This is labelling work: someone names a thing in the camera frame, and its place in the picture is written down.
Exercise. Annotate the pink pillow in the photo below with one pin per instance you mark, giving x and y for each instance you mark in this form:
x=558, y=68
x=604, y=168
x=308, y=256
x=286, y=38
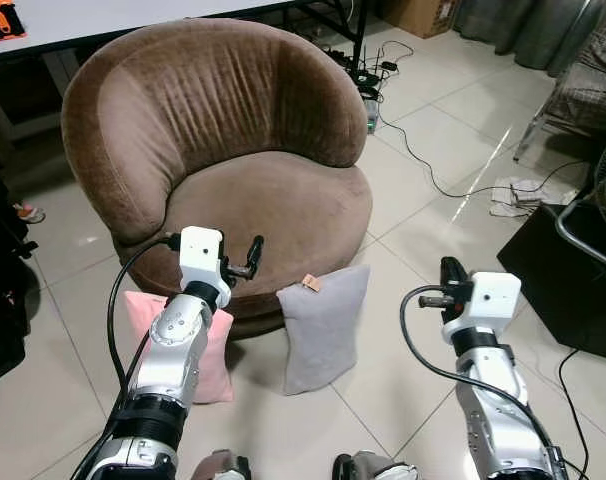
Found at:
x=219, y=360

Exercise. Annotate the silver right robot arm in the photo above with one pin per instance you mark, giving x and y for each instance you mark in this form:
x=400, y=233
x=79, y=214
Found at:
x=498, y=410

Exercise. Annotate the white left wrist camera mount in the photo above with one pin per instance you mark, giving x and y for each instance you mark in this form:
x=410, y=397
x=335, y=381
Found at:
x=201, y=255

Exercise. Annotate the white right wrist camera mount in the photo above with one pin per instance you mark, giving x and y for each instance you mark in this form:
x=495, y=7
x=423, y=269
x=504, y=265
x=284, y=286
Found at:
x=488, y=300

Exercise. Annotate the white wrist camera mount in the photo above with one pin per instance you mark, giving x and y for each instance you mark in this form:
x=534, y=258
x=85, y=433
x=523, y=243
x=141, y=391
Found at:
x=201, y=255
x=488, y=300

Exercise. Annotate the grey left robot leg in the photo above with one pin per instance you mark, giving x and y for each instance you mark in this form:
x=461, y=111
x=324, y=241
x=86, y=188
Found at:
x=221, y=467

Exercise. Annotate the grey curtain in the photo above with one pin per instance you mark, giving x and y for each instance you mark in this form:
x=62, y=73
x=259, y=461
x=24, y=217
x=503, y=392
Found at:
x=523, y=30

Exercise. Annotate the grey pillow with brown tag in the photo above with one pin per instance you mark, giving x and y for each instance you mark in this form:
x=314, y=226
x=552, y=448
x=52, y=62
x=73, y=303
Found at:
x=323, y=335

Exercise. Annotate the white table with black legs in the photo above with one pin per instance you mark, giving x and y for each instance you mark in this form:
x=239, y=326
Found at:
x=133, y=15

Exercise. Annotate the grey metal tube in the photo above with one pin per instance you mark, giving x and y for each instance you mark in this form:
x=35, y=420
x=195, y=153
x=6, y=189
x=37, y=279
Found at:
x=583, y=245

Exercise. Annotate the white crumpled cloth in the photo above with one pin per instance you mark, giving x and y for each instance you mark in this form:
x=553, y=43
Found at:
x=513, y=198

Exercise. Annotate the black equipment case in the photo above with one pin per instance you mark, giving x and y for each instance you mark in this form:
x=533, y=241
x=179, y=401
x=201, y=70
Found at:
x=3, y=290

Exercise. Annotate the orange and black tool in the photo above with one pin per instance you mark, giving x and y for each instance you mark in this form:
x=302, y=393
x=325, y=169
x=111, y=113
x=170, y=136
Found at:
x=3, y=22

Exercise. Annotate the grey robot leg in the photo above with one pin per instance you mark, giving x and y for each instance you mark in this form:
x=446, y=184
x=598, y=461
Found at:
x=373, y=468
x=221, y=467

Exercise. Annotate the grey right robot leg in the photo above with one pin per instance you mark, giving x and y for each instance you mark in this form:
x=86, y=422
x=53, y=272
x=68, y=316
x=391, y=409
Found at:
x=373, y=468

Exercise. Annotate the black box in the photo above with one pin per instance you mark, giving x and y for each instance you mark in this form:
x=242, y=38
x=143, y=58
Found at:
x=553, y=280

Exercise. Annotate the grey plaid fabric chair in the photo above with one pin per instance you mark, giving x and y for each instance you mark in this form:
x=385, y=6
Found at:
x=593, y=80

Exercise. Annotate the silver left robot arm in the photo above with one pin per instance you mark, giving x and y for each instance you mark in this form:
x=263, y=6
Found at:
x=178, y=345

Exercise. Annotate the small pink dish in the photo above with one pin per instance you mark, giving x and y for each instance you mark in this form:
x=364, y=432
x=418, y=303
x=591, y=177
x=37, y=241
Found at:
x=29, y=213

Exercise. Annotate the brown cardboard box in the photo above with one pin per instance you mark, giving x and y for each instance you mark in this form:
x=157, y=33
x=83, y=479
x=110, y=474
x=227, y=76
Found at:
x=418, y=15

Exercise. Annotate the black router with plugs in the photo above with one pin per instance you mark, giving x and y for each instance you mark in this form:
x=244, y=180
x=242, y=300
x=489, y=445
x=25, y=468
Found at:
x=366, y=78

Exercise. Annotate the brown round velvet sofa chair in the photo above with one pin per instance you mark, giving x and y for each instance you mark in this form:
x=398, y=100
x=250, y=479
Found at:
x=263, y=200

